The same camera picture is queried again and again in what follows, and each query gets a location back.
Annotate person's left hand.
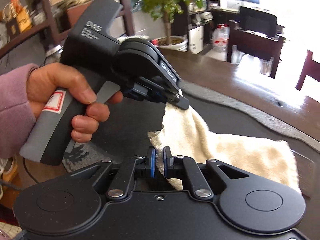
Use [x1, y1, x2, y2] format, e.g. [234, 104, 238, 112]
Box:
[27, 63, 110, 143]

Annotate dark wooden shelf unit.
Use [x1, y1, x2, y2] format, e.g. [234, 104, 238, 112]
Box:
[1, 0, 135, 57]

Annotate dark wooden chair left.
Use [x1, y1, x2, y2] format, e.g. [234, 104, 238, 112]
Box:
[226, 20, 285, 79]

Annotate black office chair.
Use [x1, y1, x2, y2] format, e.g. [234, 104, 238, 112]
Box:
[239, 7, 277, 37]

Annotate dark wooden chair right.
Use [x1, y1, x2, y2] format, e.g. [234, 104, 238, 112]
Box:
[296, 50, 320, 90]

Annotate dark wooden chair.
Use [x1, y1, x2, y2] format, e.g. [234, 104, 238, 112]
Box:
[226, 20, 285, 79]
[296, 50, 320, 90]

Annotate black stone tea tray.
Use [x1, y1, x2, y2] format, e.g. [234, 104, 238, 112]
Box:
[63, 81, 319, 239]

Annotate cream terry towel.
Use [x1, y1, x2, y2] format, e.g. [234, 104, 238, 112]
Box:
[148, 103, 301, 192]

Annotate pink sleeved left forearm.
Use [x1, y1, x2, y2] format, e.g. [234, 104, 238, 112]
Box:
[0, 64, 38, 159]

